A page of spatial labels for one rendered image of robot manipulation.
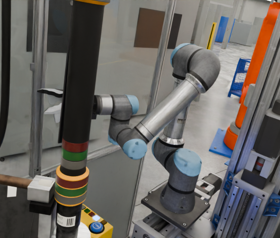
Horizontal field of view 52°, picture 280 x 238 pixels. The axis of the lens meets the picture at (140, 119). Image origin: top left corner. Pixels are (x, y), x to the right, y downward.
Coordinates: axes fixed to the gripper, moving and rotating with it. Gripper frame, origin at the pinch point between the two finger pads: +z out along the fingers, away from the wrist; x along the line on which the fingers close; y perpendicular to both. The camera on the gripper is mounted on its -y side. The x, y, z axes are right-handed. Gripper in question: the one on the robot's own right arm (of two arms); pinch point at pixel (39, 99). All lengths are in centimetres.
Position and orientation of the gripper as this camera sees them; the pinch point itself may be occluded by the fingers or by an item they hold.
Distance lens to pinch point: 99.3
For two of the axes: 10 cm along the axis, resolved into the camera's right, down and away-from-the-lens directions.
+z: -8.9, 0.2, -4.6
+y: -2.2, 8.5, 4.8
